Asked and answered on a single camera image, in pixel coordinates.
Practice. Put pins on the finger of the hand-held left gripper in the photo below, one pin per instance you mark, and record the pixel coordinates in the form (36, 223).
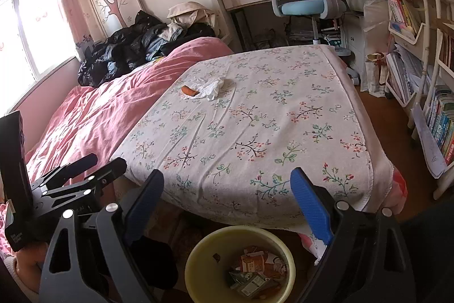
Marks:
(110, 171)
(78, 164)

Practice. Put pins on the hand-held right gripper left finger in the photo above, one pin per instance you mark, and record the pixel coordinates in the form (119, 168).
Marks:
(145, 203)

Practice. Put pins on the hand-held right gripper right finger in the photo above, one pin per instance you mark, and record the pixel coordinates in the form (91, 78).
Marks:
(312, 207)

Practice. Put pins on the yellow plastic basin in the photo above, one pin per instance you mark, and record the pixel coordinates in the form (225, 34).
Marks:
(202, 257)

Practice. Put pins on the small carrot piece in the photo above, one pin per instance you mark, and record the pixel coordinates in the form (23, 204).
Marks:
(188, 91)

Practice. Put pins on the white tissue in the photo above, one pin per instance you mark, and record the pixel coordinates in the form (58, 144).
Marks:
(211, 88)

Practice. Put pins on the person's left forearm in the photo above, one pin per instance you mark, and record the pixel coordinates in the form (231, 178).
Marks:
(12, 273)

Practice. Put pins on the person's left hand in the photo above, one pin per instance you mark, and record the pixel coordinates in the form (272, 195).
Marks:
(30, 264)

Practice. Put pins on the pink blanket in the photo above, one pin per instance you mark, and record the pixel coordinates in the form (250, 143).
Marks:
(99, 111)

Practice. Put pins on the floral table cloth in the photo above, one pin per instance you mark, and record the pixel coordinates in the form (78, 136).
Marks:
(266, 111)

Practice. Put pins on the black puffer jacket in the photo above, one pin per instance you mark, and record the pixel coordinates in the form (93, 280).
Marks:
(120, 51)

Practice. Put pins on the yellow white book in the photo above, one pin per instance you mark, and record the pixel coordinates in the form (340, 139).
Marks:
(158, 58)

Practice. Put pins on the person's right leg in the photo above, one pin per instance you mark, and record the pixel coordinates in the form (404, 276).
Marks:
(432, 253)

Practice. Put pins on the window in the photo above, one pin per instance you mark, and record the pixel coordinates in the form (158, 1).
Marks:
(32, 29)

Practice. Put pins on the grey denim garment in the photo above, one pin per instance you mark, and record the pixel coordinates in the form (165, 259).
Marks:
(166, 40)

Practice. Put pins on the stack of colourful books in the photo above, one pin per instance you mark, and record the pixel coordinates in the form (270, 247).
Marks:
(441, 125)

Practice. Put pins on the black garment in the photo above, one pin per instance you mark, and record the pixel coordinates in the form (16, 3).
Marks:
(198, 36)

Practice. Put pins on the pile of papers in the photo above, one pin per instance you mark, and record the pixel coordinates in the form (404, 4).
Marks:
(402, 72)

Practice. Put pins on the beige fabric bag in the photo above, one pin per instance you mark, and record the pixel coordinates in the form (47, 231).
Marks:
(188, 12)

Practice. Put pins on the black framed board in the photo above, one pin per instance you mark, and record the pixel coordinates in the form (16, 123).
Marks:
(241, 29)

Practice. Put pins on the white plastic bag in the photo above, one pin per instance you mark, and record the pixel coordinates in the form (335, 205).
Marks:
(376, 17)

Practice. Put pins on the row of upright books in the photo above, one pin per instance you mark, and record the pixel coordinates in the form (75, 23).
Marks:
(402, 12)

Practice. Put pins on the white bookshelf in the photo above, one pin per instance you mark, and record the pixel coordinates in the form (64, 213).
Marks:
(425, 4)

